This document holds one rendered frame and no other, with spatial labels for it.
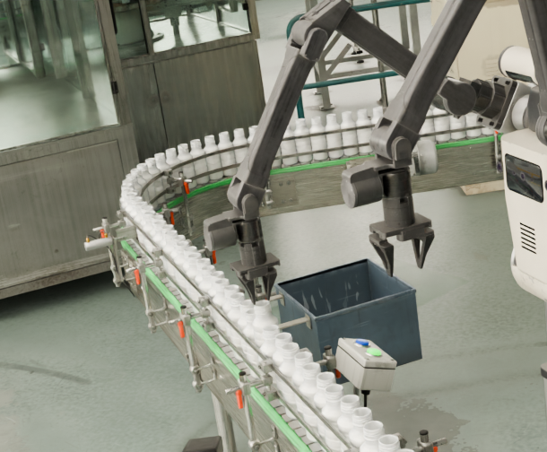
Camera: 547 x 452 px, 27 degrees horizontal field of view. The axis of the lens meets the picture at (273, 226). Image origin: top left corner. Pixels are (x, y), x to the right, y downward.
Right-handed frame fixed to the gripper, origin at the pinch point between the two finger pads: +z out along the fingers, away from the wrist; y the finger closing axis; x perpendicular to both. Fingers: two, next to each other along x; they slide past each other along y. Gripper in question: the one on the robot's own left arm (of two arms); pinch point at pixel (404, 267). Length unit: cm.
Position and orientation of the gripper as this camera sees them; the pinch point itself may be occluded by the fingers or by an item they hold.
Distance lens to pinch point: 214.0
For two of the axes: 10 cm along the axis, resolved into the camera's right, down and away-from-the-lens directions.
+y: 9.2, -2.4, 3.0
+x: -3.6, -2.5, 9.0
